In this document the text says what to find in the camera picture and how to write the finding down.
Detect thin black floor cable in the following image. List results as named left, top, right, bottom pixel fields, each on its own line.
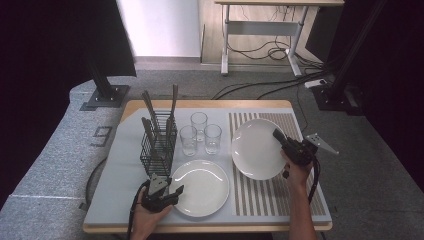
left=295, top=87, right=309, bottom=133

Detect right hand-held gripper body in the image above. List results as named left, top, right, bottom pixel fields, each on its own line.
left=283, top=133, right=340, bottom=167

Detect white plate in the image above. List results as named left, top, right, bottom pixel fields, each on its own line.
left=169, top=159, right=231, bottom=219
left=230, top=118, right=288, bottom=181

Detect steel fork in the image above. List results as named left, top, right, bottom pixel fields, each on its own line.
left=164, top=117, right=174, bottom=144

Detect white power strip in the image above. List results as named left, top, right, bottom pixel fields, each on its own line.
left=304, top=78, right=328, bottom=89

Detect light grey table cover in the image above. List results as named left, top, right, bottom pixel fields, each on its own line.
left=83, top=107, right=333, bottom=225

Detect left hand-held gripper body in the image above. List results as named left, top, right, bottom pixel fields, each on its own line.
left=138, top=173, right=175, bottom=213

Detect left hand-held gripper cable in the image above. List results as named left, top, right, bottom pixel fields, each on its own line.
left=126, top=179, right=151, bottom=240

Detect steel cutlery piece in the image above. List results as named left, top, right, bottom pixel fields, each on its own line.
left=140, top=116, right=158, bottom=151
left=141, top=90, right=161, bottom=134

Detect right hand-held gripper cable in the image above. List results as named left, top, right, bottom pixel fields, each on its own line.
left=306, top=155, right=322, bottom=205

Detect desk with white metal legs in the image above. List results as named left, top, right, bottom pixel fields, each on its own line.
left=214, top=0, right=345, bottom=78

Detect black wire cutlery basket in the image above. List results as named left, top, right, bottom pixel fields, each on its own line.
left=139, top=109, right=179, bottom=179

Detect black coiled floor cable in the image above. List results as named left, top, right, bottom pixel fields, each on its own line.
left=226, top=6, right=326, bottom=68

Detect dark curtain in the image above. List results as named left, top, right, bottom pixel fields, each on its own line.
left=305, top=0, right=424, bottom=193
left=0, top=0, right=138, bottom=209

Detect black metal stand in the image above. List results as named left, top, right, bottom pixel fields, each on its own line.
left=79, top=49, right=131, bottom=112
left=313, top=0, right=389, bottom=116

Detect hand-held gripper cable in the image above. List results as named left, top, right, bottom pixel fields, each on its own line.
left=306, top=155, right=322, bottom=205
left=126, top=179, right=151, bottom=240

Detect person's left hand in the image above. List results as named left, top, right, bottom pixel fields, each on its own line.
left=130, top=186, right=174, bottom=236

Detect white partition panel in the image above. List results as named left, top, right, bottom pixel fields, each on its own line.
left=116, top=0, right=202, bottom=58

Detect striped placemat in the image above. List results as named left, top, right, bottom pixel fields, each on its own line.
left=228, top=112, right=328, bottom=217

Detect long black floor cable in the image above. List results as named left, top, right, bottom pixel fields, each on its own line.
left=211, top=71, right=334, bottom=101

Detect clear drinking glass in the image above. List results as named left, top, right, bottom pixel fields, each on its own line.
left=190, top=111, right=209, bottom=143
left=179, top=125, right=198, bottom=158
left=203, top=123, right=223, bottom=156

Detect person's right hand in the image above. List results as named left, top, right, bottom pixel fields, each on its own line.
left=280, top=149, right=315, bottom=193

